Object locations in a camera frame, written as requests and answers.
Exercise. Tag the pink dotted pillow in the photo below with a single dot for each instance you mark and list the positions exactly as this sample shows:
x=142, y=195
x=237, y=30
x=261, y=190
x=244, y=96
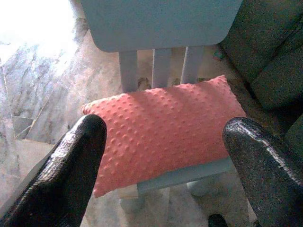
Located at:
x=161, y=132

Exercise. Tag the green fabric sofa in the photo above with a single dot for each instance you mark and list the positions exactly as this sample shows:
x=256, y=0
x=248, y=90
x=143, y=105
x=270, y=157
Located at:
x=272, y=47

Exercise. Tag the light blue children's chair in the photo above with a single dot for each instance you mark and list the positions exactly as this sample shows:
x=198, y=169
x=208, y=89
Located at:
x=154, y=23

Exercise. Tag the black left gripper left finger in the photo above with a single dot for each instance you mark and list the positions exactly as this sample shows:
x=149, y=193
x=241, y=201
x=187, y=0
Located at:
x=59, y=179

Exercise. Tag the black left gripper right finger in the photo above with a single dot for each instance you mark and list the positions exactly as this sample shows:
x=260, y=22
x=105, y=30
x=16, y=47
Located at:
x=267, y=179

